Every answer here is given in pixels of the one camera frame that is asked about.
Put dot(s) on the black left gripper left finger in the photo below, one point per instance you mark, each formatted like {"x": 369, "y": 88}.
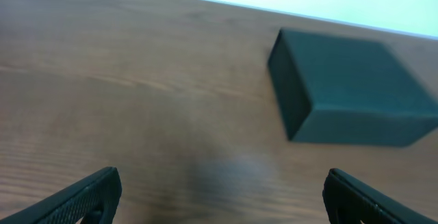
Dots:
{"x": 93, "y": 199}

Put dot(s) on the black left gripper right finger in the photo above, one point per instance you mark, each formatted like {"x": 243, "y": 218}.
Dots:
{"x": 348, "y": 200}

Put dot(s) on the black gift box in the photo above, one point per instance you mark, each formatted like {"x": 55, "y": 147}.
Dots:
{"x": 338, "y": 90}

